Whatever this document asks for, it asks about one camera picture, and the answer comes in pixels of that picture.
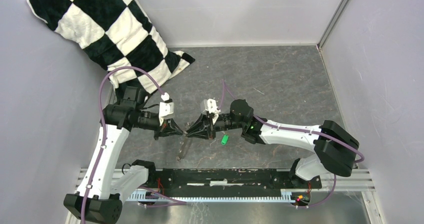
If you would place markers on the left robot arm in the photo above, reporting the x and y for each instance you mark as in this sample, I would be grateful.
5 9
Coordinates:
98 199

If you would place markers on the aluminium corner profile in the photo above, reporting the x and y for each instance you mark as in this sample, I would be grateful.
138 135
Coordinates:
332 23

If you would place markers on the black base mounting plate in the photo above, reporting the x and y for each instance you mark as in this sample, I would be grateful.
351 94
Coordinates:
227 182

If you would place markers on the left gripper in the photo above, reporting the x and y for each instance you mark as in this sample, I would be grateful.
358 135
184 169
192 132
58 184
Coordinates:
168 127

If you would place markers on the key with green tag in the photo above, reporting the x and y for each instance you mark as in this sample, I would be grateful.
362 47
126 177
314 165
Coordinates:
225 139

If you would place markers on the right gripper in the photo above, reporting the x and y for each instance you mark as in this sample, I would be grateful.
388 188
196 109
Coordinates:
204 127

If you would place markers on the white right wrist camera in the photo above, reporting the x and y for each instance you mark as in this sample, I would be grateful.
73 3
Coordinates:
210 107

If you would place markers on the black and white checkered pillow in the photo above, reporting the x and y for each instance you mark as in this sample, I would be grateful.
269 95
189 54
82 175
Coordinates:
117 35

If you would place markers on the metal key organizer plate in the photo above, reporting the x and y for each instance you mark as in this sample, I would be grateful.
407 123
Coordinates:
186 144

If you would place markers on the aluminium frame rail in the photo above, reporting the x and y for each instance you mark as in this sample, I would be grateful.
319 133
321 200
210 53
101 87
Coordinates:
360 180

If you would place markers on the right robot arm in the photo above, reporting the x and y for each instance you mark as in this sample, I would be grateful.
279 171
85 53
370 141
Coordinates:
334 149

